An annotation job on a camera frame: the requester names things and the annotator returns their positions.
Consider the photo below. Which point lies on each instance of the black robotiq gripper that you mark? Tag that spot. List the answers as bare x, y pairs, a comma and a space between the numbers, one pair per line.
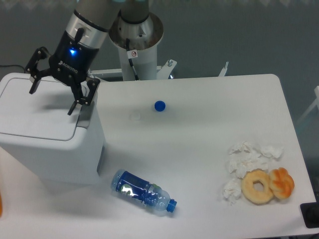
72, 63

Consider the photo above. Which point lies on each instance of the white trash can lid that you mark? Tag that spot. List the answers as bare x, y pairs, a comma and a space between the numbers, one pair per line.
43, 114

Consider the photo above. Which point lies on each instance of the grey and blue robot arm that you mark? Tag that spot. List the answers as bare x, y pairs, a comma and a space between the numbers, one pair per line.
96, 17

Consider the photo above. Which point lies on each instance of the white trash can body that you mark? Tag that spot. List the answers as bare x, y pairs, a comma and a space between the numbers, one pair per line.
77, 160

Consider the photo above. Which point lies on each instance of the blue bottle cap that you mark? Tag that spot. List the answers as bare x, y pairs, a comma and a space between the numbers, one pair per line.
159, 106

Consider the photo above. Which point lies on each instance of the blue labelled plastic bottle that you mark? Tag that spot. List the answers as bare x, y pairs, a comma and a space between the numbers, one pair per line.
142, 193

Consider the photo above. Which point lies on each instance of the orange object at left edge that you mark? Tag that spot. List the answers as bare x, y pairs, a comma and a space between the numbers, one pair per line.
1, 205

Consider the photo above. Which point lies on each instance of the large crumpled white tissue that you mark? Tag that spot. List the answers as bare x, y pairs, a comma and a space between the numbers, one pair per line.
247, 156

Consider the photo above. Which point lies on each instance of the small crumpled white tissue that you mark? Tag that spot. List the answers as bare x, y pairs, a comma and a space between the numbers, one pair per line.
232, 191

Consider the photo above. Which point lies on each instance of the orange twisted pastry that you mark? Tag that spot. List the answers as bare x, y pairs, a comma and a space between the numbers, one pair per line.
281, 183

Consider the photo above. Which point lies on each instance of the white furniture at right edge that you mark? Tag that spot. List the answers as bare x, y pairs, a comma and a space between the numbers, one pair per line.
309, 114

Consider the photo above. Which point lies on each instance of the black device at edge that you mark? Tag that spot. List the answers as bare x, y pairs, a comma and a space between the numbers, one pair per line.
310, 213

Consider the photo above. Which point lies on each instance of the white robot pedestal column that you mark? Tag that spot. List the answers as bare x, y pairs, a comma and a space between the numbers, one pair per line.
137, 46

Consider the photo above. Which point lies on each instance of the white metal base frame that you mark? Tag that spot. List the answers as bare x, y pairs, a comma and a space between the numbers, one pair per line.
163, 72

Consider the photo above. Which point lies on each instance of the plain ring donut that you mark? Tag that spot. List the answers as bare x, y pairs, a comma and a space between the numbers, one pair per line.
255, 187

